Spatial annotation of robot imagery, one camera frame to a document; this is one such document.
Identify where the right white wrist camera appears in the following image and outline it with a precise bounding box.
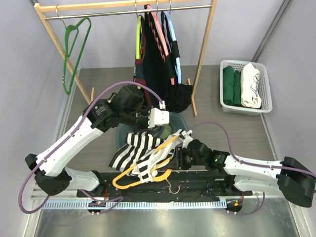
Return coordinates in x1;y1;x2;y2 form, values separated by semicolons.
176;129;193;148

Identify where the olive green tank top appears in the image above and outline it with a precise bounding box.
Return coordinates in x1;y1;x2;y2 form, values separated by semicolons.
157;125;173;139

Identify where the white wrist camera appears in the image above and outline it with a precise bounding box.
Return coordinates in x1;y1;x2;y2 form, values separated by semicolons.
176;129;193;148
148;101;170;129

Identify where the folded dark green shirt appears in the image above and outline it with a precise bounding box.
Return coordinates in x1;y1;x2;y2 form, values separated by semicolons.
223;66;241;106

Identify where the purple cable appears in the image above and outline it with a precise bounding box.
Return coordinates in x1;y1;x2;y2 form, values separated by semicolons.
189;120;316;178
19;81;166;214

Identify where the navy tank top maroon trim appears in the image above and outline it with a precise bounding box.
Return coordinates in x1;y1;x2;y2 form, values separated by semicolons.
133;40;153;107

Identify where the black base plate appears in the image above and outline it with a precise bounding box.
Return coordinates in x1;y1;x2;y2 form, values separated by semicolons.
76;170;254;201

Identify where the light blue hanger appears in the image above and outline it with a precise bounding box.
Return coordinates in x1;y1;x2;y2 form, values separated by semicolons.
160;11;182;84

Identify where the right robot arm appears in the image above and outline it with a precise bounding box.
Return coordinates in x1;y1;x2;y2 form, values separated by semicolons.
176;139;316;208

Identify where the pink hanger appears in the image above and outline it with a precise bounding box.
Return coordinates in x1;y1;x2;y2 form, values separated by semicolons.
144;4;176;86

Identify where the folded white shirt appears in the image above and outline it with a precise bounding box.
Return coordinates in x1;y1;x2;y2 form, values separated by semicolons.
240;63;262;109

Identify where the green plastic hanger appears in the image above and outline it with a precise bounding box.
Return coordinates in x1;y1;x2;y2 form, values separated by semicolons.
61;16;92;95

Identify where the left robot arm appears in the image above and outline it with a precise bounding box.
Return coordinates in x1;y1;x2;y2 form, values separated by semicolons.
25;82;169;197

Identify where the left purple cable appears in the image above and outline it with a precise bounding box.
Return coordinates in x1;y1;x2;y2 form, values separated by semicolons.
19;81;166;214

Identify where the white slotted cable duct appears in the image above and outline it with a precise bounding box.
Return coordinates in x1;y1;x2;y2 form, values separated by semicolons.
43;199;227;210

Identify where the white plastic basket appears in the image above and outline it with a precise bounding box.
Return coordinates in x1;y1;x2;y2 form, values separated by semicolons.
220;60;273;116

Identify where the teal plastic basin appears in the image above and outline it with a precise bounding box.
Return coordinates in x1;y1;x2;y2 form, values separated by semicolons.
115;112;188;150

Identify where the neon yellow hanger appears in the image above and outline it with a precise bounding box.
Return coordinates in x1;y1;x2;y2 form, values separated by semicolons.
134;15;143;82

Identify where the black white striped tank top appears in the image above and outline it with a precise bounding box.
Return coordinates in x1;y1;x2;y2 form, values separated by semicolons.
108;130;186;183

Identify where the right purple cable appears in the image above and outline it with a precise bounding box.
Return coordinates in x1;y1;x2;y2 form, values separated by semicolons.
189;120;316;178

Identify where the wooden clothes rack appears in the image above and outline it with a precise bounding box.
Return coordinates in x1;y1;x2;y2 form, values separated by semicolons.
34;0;219;118

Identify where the black dress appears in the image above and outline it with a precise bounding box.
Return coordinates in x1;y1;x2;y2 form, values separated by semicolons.
143;12;193;113

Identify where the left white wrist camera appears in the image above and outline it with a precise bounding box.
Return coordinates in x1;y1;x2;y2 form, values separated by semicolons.
148;101;170;129

